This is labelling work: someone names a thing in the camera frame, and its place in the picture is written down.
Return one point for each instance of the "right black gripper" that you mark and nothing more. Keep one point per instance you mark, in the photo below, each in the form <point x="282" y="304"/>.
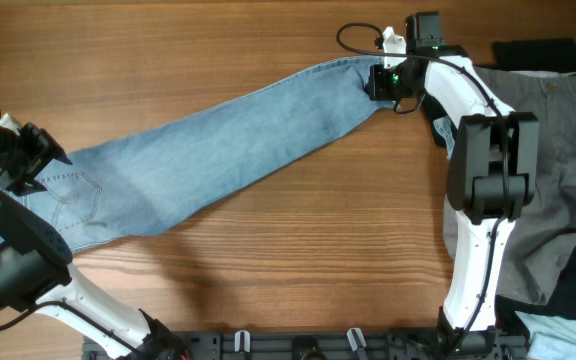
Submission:
<point x="377" y="87"/>

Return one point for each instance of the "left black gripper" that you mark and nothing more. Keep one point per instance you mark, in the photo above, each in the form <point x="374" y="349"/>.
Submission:
<point x="43" y="149"/>

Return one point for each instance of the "light blue denim jeans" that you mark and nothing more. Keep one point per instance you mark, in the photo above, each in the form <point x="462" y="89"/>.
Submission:
<point x="146" y="183"/>

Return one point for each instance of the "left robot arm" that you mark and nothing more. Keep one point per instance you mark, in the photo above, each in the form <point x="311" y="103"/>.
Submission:
<point x="37" y="273"/>

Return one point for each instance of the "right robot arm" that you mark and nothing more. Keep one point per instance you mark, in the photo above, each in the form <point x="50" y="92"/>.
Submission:
<point x="491" y="178"/>

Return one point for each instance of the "grey trousers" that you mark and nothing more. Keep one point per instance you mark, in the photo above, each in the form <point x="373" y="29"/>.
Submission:
<point x="544" y="236"/>

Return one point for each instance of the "black garment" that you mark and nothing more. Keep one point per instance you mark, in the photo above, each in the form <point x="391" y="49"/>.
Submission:
<point x="558" y="55"/>

